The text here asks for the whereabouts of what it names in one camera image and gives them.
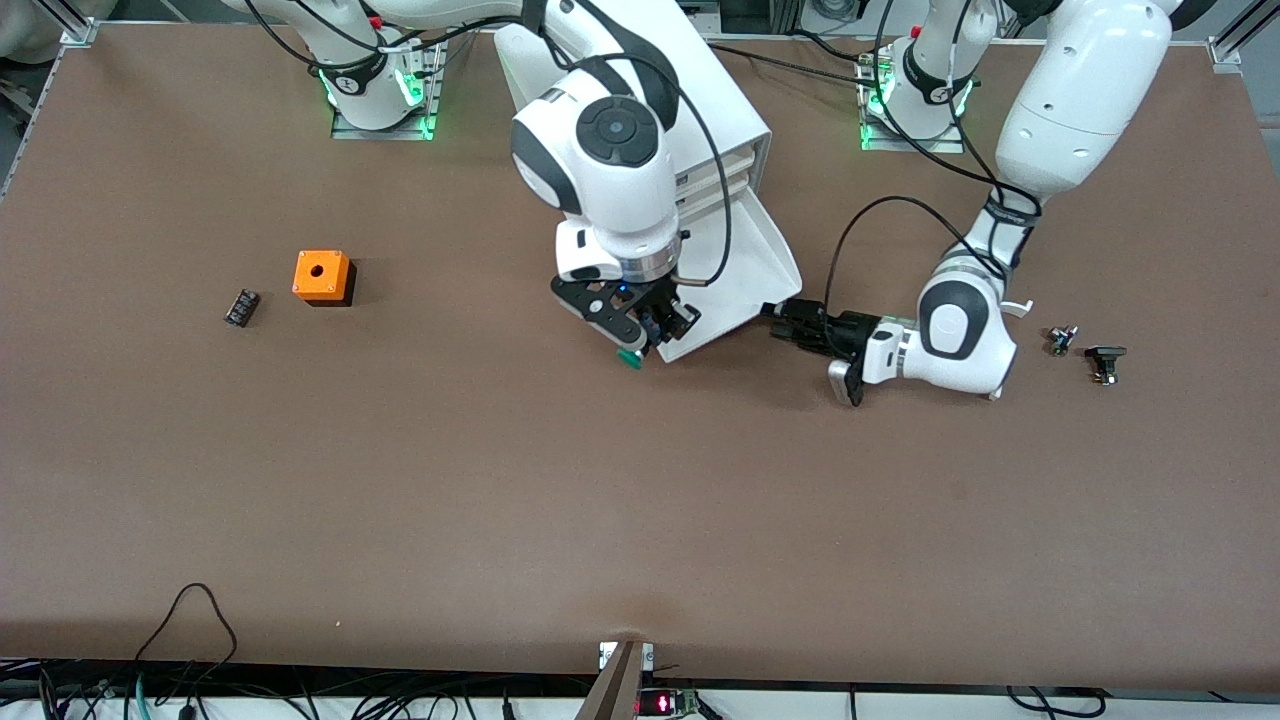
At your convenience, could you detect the black looped cable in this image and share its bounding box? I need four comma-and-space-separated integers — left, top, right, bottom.
133, 583, 239, 691

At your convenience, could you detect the small black switch part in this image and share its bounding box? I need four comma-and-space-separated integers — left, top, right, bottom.
1085, 345, 1129, 387

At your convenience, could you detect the camera stand post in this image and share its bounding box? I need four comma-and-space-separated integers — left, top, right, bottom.
573, 640, 646, 720

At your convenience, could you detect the green push button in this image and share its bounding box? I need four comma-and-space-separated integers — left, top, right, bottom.
615, 315, 667, 370

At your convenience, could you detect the white curved plastic part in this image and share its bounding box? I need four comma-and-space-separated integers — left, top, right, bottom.
985, 298, 1035, 401

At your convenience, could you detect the orange button enclosure box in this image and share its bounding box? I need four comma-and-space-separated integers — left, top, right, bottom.
292, 250, 358, 308

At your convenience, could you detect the long black table cable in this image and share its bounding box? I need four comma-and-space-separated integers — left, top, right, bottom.
705, 42, 886, 91

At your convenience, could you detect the circuit board with red display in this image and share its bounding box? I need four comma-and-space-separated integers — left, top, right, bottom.
636, 688, 701, 718

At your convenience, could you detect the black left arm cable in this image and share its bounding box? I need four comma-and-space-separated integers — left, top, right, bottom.
825, 0, 1046, 321

